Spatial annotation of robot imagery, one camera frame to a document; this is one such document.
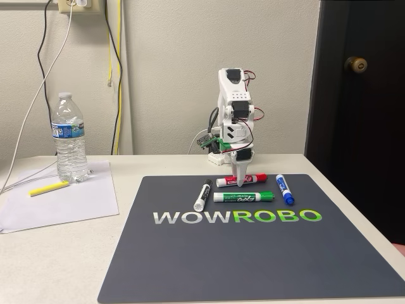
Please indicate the red expo marker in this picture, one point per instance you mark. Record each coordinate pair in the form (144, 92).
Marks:
(257, 178)

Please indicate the black expo marker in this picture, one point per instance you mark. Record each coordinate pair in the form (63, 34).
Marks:
(203, 196)

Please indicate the blue expo marker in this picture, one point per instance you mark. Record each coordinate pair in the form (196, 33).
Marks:
(284, 190)

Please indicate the green expo marker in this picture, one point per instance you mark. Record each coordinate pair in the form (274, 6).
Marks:
(243, 198)

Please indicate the dark grey wowrobo mat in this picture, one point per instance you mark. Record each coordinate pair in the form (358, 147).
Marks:
(196, 259)

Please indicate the dark brown door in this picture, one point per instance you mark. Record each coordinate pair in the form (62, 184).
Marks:
(364, 120)

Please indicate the brass door knob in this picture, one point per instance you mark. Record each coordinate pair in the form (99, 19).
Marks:
(356, 65)

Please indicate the clear plastic water bottle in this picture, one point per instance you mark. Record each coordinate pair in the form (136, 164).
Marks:
(69, 149)

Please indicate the white paper sheet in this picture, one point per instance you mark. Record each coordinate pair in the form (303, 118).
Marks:
(63, 206)

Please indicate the yellow strip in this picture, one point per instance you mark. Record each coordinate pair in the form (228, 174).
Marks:
(47, 189)

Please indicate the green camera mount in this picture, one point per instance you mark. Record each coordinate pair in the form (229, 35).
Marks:
(225, 145)

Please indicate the camera circuit board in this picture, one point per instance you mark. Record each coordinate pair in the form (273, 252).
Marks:
(205, 141)

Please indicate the beige wall outlet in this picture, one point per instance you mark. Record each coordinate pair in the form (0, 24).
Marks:
(95, 8)

